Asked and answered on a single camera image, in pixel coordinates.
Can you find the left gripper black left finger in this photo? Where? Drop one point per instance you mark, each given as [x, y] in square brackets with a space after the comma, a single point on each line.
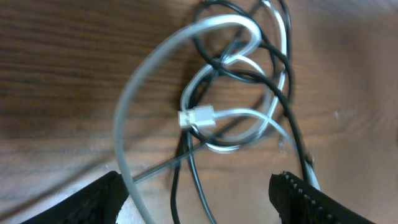
[97, 203]

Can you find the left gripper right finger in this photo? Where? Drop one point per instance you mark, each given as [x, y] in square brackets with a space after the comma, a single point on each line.
[298, 202]

